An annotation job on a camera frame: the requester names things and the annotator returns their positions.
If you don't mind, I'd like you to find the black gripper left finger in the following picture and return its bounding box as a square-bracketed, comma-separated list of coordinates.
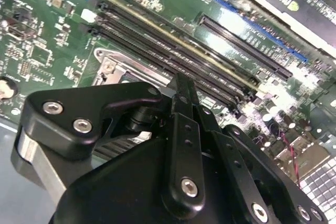
[10, 72, 207, 219]

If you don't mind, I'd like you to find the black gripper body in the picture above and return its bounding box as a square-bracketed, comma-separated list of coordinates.
[54, 139, 250, 224]

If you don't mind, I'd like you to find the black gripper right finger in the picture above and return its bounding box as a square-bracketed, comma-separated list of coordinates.
[187, 77, 330, 224]

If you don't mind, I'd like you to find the metal socket cover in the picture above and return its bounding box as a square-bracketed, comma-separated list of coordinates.
[101, 55, 173, 88]

